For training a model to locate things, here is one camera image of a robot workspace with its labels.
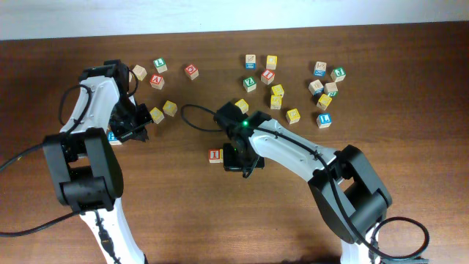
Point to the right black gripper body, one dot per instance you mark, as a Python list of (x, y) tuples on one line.
[(234, 160)]

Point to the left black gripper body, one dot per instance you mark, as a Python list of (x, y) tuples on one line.
[(130, 120)]

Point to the red i block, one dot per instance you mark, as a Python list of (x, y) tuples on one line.
[(267, 77), (214, 156)]

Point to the yellow C block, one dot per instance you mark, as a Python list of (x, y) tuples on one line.
[(221, 152)]

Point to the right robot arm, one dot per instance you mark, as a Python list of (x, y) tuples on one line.
[(352, 199)]

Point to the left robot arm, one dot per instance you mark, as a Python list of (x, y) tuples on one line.
[(85, 172)]

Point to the blue H block near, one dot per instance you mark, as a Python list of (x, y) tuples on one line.
[(112, 139)]

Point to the yellow G block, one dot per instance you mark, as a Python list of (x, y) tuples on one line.
[(156, 115)]

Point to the yellow O block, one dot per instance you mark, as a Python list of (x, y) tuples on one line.
[(170, 108)]

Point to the red A block left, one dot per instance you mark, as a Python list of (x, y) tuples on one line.
[(156, 81)]

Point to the plain yellow-side block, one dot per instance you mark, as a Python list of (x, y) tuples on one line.
[(140, 72)]

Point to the yellow block centre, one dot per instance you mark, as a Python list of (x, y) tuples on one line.
[(242, 105)]

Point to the yellow E block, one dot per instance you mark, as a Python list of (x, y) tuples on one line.
[(292, 116)]

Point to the green L block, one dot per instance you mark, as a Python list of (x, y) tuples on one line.
[(160, 65)]

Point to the yellow block lower pair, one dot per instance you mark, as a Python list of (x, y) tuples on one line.
[(275, 102)]

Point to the yellow block pair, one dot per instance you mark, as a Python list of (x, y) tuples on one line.
[(277, 90), (275, 102)]

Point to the green Z block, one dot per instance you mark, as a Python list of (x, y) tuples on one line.
[(249, 84)]

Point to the yellow block upper pair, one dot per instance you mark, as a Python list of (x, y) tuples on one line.
[(277, 90)]

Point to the red C block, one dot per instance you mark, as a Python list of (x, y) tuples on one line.
[(191, 71)]

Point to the blue L block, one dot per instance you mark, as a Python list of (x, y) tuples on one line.
[(324, 120)]

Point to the blue-side block top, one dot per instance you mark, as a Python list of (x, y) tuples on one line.
[(250, 61)]

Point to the yellow slash block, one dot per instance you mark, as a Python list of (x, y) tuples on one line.
[(324, 101)]

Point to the blue block middle right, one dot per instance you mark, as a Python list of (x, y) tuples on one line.
[(316, 87)]

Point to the green-side R block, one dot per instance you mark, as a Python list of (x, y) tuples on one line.
[(331, 89)]

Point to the blue X block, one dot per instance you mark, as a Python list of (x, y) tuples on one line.
[(320, 69)]

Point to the green J block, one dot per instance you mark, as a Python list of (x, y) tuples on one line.
[(338, 74)]

